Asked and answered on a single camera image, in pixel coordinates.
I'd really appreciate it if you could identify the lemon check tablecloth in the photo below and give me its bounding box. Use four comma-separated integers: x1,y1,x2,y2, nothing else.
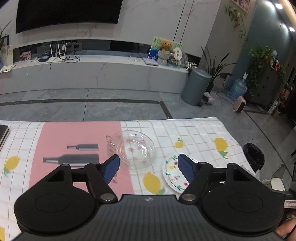
1,117,251,240

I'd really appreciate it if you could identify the fruit pattern white plate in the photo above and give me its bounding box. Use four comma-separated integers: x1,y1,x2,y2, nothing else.
162,155,189,194

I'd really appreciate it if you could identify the tall floor plant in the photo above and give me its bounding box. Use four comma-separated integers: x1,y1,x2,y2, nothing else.
201,47,237,93

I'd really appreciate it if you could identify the teddy bear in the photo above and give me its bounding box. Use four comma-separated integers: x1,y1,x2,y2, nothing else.
158,40,175,54

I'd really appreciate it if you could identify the clear glass plate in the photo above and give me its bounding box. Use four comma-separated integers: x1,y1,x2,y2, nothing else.
107,130,157,170

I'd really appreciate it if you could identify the black stool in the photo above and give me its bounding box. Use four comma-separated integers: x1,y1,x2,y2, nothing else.
243,143,265,173

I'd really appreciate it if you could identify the black book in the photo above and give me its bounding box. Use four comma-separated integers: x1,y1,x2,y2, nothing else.
0,125,10,150

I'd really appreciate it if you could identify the person right hand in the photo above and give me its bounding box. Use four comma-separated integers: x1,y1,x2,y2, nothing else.
275,215,296,241

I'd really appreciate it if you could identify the black television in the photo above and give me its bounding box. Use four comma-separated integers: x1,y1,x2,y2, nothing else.
16,0,122,33

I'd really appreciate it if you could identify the pink small heater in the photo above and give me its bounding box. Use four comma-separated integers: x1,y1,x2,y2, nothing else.
233,96,246,113

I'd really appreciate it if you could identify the white wifi router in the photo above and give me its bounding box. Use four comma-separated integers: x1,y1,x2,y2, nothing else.
50,43,67,60

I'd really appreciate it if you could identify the grey trash bin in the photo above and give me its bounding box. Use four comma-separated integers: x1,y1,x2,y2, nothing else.
181,68,211,106

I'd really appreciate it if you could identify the blue water jug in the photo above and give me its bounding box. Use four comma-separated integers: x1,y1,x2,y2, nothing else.
227,79,247,100

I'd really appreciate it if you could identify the white tv console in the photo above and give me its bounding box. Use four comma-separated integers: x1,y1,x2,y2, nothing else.
1,55,188,94

